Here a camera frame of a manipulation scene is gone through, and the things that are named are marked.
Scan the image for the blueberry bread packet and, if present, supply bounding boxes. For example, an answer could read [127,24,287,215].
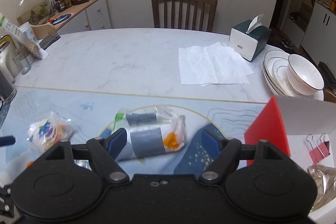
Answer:
[27,111,74,153]

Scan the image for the tissue pack grey band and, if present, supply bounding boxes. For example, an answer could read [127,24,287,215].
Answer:
[112,106,187,161]

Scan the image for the pink binder clip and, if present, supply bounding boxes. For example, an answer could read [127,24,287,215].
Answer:
[306,134,330,164]

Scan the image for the silver foil snack bag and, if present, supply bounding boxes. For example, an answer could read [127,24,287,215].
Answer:
[307,164,336,212]

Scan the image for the orange mandarin fruit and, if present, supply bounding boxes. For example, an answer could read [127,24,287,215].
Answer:
[26,161,34,168]

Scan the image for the glass jar dark liquid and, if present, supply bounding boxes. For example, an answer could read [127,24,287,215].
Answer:
[1,53,17,104]

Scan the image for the red cardboard shoe box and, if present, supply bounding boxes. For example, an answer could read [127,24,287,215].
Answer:
[244,96,335,169]

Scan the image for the white paper napkins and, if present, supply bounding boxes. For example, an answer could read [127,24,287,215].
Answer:
[179,42,254,86]

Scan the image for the white bowl black rim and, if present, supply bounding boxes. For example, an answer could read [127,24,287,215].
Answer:
[286,54,324,96]

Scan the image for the green white tissue box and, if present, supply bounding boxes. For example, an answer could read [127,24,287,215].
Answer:
[228,14,271,62]

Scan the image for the wooden chair right side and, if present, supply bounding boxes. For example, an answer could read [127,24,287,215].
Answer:
[323,89,336,103]

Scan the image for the wooden chair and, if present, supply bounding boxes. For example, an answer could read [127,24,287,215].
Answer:
[323,89,336,103]
[151,0,218,32]

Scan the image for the black floor heater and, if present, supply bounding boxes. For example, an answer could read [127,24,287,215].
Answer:
[318,61,336,90]

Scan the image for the white sideboard cabinet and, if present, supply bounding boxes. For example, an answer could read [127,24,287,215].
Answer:
[39,0,113,36]

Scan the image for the wooden chair far side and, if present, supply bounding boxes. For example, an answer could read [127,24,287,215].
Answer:
[151,0,218,32]

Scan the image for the white wall cabinets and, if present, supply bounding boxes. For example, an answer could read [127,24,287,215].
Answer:
[281,0,335,71]

